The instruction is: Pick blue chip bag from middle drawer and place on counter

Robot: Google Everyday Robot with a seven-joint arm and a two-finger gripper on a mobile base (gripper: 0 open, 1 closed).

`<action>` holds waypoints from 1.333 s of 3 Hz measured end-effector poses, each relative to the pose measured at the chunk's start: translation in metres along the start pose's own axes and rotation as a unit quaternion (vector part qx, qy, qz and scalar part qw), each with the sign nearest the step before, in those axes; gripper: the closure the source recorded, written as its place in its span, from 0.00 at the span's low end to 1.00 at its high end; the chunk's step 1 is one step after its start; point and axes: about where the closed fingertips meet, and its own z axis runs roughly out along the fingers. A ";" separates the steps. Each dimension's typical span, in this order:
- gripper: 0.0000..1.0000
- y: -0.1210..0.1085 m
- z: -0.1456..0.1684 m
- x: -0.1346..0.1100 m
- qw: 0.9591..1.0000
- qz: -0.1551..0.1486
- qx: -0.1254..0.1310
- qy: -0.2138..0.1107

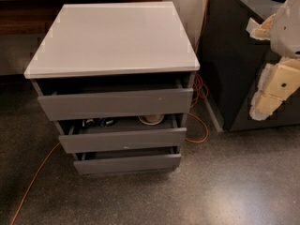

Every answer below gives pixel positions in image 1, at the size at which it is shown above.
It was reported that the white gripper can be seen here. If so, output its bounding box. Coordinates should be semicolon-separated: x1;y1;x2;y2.
249;0;300;121

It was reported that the blue chip bag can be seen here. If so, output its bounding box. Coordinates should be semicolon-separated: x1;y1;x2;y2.
82;118;118;128

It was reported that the grey drawer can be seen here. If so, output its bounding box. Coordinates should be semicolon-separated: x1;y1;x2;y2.
74;147;181;174
59;115;187;154
37;88;193;121

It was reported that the grey bottom drawer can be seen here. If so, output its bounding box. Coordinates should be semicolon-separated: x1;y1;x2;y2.
74;147;181;174

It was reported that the grey drawer cabinet white top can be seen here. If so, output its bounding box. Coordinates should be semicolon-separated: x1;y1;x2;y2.
23;1;201;176

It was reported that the grey top drawer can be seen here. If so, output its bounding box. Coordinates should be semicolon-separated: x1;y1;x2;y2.
37;88;193;121

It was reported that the white label on bin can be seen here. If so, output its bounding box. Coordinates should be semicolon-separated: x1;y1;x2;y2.
246;18;259;34

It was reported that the black trash bin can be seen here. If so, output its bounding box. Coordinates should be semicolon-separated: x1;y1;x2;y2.
197;0;300;131

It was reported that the white bowl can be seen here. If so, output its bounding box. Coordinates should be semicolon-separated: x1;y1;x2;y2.
139;114;164;126

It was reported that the orange cable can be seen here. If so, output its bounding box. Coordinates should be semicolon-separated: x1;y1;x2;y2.
8;0;218;225

